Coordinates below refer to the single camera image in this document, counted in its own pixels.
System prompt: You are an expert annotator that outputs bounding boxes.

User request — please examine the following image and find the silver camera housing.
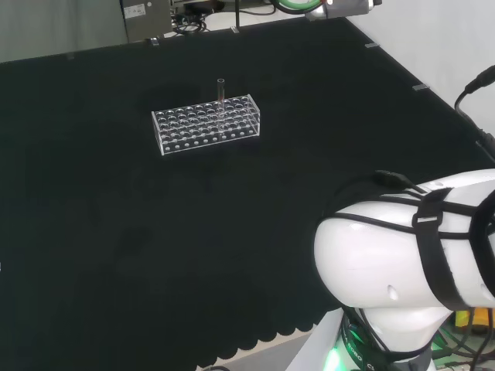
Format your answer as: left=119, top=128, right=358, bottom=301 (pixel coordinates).
left=305, top=0, right=384, bottom=22

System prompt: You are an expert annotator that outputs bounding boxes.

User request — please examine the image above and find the green cable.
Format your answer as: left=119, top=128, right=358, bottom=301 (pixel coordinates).
left=270, top=0, right=330, bottom=15

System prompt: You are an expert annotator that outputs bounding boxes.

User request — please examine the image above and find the grey metal cabinet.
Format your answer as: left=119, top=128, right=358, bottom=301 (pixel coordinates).
left=118, top=0, right=173, bottom=44

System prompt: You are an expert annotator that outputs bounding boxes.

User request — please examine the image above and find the black cable bundle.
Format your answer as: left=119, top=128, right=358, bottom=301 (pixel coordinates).
left=172, top=2, right=212, bottom=35

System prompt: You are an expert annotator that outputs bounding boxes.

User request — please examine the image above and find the clear glass test tube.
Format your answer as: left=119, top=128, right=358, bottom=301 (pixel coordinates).
left=217, top=78, right=227, bottom=134

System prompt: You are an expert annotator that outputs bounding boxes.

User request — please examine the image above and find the black cable with plug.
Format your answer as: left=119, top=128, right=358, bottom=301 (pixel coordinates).
left=453, top=65, right=495, bottom=165

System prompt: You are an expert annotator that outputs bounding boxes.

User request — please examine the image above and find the clear plastic test tube rack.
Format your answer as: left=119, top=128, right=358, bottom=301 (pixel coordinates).
left=152, top=94, right=261, bottom=157

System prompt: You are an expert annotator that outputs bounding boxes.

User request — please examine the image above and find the black bench cloth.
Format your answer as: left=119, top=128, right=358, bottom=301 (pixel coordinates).
left=0, top=17, right=495, bottom=371

